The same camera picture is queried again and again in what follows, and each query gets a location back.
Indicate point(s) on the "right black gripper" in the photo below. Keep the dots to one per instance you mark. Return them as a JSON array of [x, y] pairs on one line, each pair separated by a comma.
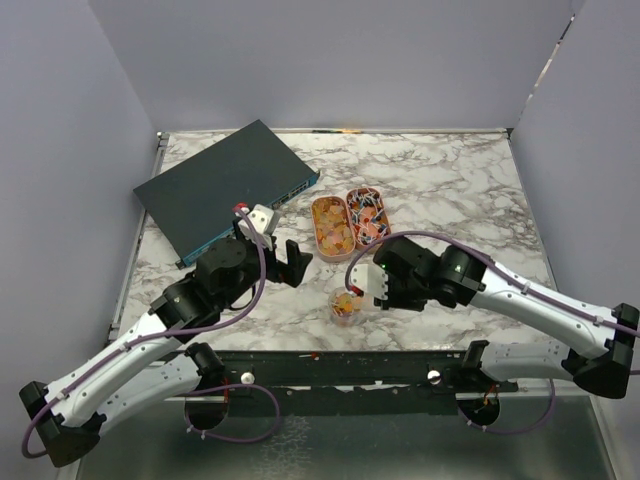
[[394, 302]]

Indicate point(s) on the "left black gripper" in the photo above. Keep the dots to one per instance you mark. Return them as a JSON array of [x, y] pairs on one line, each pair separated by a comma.
[[292, 272]]

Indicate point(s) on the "pink tray of popsicle candies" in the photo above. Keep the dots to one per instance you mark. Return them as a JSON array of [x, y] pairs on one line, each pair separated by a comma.
[[334, 237]]

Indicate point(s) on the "clear plastic jar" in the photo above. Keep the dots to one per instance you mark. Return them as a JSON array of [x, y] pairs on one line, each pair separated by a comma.
[[341, 310]]

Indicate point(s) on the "pink tray of lollipops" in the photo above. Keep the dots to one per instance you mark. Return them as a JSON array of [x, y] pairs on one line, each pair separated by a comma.
[[368, 216]]

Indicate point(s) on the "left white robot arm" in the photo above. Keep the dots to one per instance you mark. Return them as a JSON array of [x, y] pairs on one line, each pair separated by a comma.
[[157, 357]]

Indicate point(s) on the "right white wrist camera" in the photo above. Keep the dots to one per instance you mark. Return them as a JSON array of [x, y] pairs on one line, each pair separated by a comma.
[[370, 279]]

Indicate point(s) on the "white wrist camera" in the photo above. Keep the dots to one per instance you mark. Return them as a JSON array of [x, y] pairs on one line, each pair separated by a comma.
[[370, 279], [264, 221]]

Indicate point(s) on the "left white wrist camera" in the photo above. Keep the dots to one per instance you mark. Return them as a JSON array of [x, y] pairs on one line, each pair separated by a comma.
[[264, 221]]

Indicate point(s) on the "dark blue network switch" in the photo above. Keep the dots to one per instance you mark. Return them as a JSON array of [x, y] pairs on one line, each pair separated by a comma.
[[192, 202]]

